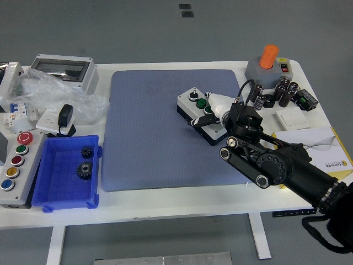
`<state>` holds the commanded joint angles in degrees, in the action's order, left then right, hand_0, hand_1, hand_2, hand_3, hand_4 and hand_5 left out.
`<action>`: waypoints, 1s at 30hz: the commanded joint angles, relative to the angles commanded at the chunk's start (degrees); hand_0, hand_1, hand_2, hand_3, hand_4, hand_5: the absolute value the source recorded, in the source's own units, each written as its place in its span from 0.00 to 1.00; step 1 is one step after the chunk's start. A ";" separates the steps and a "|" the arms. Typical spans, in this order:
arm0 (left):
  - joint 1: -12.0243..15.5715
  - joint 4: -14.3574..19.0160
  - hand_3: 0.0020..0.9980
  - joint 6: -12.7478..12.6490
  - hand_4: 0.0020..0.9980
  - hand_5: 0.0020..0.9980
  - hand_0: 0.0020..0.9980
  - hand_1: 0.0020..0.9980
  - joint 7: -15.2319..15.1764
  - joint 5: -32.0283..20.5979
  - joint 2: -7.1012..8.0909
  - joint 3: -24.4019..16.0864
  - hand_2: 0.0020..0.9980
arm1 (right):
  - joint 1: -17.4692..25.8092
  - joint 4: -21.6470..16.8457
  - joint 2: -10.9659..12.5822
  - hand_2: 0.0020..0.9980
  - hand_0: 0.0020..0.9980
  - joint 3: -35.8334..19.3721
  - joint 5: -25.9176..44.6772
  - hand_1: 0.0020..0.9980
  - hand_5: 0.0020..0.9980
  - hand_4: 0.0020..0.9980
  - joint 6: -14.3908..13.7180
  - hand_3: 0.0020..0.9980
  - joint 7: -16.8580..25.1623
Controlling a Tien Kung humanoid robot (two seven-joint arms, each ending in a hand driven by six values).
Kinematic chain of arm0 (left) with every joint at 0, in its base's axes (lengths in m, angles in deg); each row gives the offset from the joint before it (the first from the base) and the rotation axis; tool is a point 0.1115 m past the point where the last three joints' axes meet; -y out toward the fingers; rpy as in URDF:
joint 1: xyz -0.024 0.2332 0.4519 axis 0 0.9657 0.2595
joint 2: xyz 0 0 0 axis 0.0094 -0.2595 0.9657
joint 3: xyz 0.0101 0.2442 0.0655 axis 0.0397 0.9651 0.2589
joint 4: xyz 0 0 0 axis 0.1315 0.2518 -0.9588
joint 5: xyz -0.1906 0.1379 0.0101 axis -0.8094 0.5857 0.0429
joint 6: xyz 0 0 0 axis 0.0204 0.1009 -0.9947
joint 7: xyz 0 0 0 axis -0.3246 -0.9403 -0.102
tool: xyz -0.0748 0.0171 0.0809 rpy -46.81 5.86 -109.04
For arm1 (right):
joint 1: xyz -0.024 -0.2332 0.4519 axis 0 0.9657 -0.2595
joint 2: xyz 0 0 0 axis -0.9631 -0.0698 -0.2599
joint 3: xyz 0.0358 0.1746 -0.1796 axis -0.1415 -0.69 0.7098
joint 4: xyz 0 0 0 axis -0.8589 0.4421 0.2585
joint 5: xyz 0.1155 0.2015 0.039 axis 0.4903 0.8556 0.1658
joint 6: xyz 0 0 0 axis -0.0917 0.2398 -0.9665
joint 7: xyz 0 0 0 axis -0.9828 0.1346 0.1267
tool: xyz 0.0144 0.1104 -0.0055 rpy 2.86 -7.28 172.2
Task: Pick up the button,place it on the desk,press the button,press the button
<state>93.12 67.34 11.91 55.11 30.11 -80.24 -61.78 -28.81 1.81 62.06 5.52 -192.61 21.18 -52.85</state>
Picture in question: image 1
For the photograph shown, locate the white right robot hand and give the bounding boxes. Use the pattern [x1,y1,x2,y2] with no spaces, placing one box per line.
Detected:
[188,92,236,128]

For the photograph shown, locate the grey four-button control box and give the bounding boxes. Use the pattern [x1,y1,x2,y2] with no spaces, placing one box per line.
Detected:
[176,87,229,147]

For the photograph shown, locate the grey five-button control box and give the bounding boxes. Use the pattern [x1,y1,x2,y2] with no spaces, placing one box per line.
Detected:
[0,131,47,210]

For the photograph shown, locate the black capacitor with silver label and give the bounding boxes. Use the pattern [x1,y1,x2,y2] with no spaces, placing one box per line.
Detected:
[253,94,266,111]

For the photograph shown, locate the orange cylinder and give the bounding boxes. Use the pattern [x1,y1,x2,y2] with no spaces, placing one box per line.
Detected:
[259,45,279,70]

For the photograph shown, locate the blue-grey table mat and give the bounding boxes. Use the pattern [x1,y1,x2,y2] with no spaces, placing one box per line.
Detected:
[100,68,250,193]

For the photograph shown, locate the black power module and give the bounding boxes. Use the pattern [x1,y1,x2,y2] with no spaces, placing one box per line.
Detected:
[292,88,320,112]

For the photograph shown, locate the white and yellow booklet box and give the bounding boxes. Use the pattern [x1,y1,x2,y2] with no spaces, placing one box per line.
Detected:
[271,126,353,190]

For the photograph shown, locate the black table control panel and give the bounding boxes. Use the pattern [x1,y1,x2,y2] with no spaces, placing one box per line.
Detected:
[272,209,318,218]

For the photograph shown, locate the white table leg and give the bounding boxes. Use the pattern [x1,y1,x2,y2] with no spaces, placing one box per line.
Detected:
[45,225,67,265]
[247,213,272,260]

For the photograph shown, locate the large black gear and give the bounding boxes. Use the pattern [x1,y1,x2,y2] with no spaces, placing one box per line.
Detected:
[76,161,93,181]

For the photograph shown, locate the black power adapter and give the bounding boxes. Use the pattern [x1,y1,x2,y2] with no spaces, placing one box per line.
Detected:
[57,104,74,130]

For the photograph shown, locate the clear plastic bag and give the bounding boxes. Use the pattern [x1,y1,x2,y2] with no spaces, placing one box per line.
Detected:
[1,68,110,122]

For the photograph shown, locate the grey metal plate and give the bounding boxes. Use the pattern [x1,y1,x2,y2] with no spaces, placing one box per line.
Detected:
[93,252,233,265]

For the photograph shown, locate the blue plastic bin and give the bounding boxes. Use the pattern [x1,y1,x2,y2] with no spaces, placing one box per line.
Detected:
[31,134,103,213]

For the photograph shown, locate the white plastic housing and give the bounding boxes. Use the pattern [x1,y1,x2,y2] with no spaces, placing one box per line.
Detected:
[0,62,25,111]

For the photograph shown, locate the grey switch box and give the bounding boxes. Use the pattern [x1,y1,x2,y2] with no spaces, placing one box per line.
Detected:
[244,56,295,91]

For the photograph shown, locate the black ring core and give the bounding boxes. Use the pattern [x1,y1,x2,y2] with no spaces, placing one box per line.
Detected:
[263,94,276,109]

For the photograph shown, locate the white wall switch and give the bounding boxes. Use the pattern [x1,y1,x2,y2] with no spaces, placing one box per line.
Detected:
[275,107,312,130]

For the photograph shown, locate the grey enclosure with clear cover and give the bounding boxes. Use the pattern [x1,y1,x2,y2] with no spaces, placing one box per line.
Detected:
[29,54,99,96]

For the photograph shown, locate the white wall socket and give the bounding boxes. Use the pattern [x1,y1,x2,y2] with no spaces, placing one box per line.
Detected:
[35,108,76,136]

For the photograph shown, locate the black fabric strap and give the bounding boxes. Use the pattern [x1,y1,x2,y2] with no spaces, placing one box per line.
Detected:
[301,215,353,255]

